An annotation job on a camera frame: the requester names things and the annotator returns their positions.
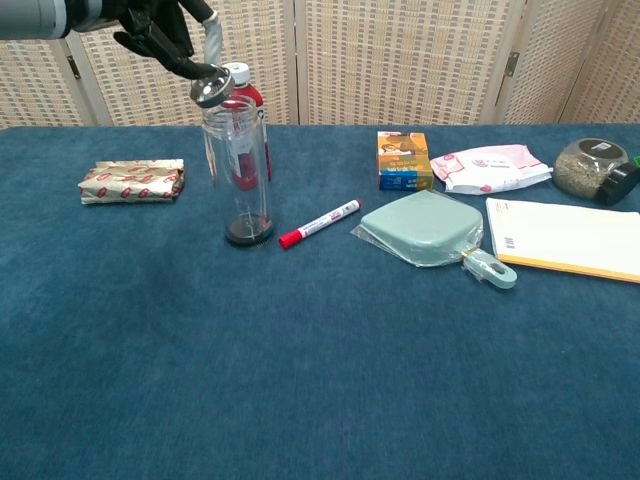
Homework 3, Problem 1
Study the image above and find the clear glass jar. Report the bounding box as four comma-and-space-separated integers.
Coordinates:
201, 95, 275, 247

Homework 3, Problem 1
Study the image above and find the foil snack package red print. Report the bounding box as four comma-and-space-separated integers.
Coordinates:
78, 158, 186, 205

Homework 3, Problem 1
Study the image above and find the red juice bottle white cap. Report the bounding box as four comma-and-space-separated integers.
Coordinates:
219, 62, 274, 194

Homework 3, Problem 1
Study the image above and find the white yellow notepad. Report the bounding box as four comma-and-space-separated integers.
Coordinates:
485, 197, 640, 285

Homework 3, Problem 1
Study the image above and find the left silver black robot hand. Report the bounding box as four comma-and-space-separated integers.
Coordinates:
102, 0, 236, 81

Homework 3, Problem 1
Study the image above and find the orange blue carton box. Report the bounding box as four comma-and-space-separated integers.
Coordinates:
376, 131, 435, 192

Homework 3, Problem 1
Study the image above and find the blue felt tablecloth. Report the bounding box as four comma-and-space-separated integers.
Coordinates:
0, 123, 640, 480

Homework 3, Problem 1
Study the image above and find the woven bamboo screen panel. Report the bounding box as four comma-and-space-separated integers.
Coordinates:
494, 0, 640, 125
0, 37, 99, 130
64, 0, 304, 127
294, 0, 531, 126

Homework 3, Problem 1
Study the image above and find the glass jar with seeds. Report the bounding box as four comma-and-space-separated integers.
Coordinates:
552, 138, 640, 206

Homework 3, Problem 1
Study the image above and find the pink white wipes pack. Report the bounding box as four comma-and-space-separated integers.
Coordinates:
429, 144, 554, 195

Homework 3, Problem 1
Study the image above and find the red white marker pen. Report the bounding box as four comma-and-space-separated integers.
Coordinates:
278, 198, 364, 250

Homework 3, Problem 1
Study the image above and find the mint green dustpan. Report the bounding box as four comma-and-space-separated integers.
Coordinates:
350, 188, 518, 291

